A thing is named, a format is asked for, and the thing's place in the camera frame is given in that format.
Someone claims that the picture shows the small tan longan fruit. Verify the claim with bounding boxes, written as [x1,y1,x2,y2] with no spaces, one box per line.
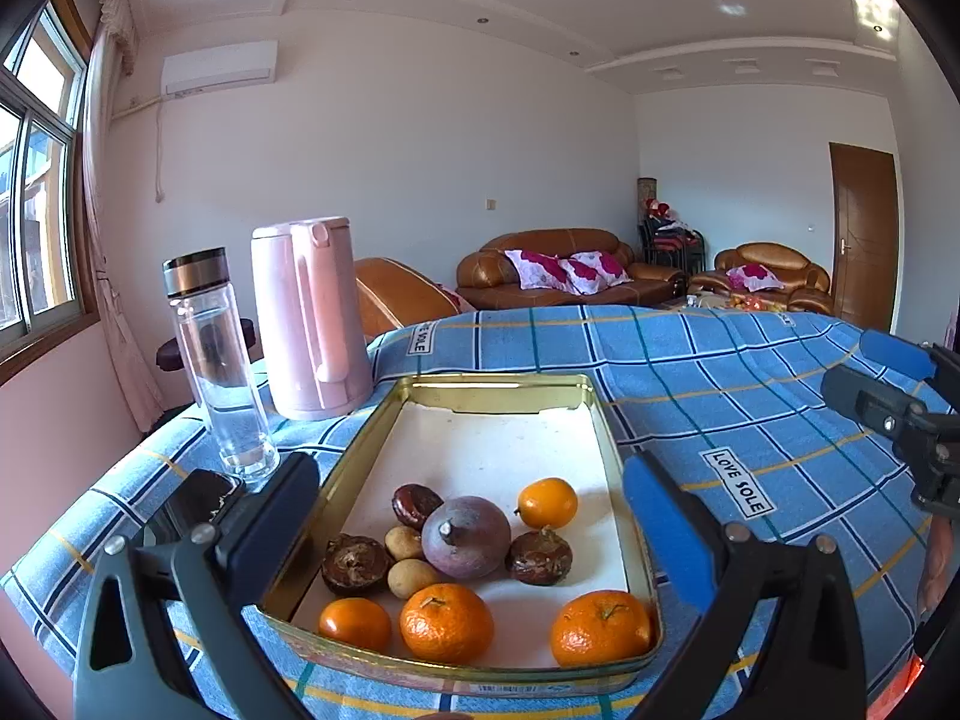
[384,525,423,562]

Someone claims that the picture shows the small orange in tin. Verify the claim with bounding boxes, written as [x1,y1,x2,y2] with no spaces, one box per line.
[317,598,392,653]

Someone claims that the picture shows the person right hand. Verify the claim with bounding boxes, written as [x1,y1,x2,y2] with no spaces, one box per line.
[916,515,955,614]

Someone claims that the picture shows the large orange mandarin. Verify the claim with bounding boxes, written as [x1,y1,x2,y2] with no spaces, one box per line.
[550,590,654,668]

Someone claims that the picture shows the brown wooden door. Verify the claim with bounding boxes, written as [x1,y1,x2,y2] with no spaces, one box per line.
[830,143,900,332]

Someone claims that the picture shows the brown leather long sofa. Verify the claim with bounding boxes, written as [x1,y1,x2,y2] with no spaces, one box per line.
[457,227,686,310]

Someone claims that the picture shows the white wall air conditioner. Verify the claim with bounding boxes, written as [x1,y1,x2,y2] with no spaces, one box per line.
[161,41,278,98]

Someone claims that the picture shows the dark brown chestnut in tin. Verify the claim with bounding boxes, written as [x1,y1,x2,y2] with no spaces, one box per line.
[391,483,444,532]

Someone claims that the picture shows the purple mangosteen fruit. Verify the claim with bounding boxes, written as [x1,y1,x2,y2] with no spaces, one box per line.
[421,496,512,580]

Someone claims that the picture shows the brown leather armchair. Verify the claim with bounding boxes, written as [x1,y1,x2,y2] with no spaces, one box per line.
[688,242,835,316]
[355,257,475,341]

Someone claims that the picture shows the gold metal tin tray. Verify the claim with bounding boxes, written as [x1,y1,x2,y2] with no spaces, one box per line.
[260,374,664,699]

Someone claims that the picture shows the brown rough fruit in tin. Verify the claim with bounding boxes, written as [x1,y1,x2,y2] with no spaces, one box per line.
[320,533,394,596]

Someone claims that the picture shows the coffee table with snacks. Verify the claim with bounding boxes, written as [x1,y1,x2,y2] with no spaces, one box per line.
[677,293,788,312]

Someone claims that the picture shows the brown leather armchair near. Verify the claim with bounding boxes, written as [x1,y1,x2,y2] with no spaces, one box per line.
[355,257,475,341]

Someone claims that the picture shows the medium orange mandarin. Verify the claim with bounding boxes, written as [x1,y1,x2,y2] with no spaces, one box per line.
[398,583,494,665]

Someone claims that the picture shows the brown leather armchair far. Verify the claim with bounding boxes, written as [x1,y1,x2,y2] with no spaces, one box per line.
[688,242,835,316]

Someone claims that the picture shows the pink floral cushion pair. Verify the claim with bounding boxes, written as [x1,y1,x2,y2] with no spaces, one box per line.
[505,249,630,298]

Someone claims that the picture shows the stacked black chairs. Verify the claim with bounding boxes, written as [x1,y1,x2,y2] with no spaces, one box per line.
[638,199,706,275]

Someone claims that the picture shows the small orange kumquat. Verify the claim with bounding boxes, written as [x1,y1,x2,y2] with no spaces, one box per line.
[514,478,579,530]

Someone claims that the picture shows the pink electric kettle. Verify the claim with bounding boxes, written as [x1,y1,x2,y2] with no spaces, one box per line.
[251,216,373,421]

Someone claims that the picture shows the clear glass water bottle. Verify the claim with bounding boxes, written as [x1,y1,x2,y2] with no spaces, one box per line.
[163,247,280,481]

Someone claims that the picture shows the window with wooden frame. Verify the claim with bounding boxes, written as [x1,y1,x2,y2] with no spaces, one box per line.
[2,0,98,380]

